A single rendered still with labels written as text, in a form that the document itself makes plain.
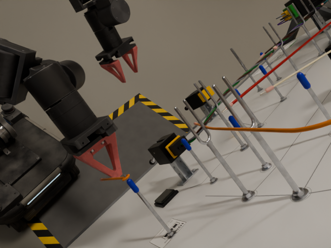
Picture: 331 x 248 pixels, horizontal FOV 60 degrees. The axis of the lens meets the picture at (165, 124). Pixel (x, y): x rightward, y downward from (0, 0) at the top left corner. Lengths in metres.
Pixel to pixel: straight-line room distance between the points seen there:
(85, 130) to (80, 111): 0.03
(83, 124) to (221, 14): 2.96
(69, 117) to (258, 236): 0.29
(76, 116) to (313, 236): 0.33
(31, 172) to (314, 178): 1.54
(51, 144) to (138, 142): 0.57
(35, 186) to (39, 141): 0.29
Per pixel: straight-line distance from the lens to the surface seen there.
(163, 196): 0.54
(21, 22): 3.45
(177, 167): 0.54
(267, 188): 0.37
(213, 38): 2.92
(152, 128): 2.05
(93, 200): 1.81
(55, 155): 1.74
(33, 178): 1.70
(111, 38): 0.79
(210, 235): 0.36
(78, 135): 0.44
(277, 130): 0.20
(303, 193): 0.32
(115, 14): 0.72
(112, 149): 0.47
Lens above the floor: 1.59
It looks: 50 degrees down
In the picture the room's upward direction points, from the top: straight up
